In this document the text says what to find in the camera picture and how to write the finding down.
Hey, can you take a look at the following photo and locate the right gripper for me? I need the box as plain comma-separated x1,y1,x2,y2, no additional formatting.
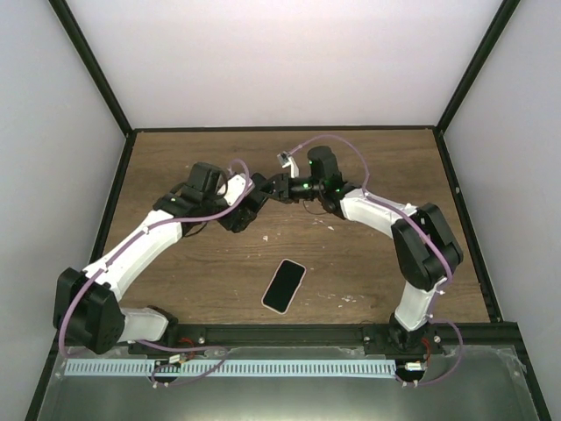
255,174,323,205

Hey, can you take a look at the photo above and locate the phone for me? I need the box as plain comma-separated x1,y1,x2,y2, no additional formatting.
261,259,307,314

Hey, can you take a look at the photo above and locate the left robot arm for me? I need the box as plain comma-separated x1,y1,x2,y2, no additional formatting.
53,162,266,357

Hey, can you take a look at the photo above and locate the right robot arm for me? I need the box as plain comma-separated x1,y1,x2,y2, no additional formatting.
260,146,464,353

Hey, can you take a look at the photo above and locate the metal front plate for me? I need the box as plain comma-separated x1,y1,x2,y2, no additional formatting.
39,346,538,420

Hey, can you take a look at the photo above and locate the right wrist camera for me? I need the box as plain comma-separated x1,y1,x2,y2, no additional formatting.
277,152,300,178

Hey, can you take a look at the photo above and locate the black enclosure frame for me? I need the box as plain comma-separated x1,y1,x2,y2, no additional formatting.
25,1,551,420

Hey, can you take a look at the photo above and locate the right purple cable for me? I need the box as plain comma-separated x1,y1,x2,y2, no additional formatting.
293,133,465,389

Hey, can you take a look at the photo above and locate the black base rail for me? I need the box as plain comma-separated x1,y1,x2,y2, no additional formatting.
126,323,518,356

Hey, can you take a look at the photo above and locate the light blue slotted rail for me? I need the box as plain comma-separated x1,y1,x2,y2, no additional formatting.
64,359,396,379

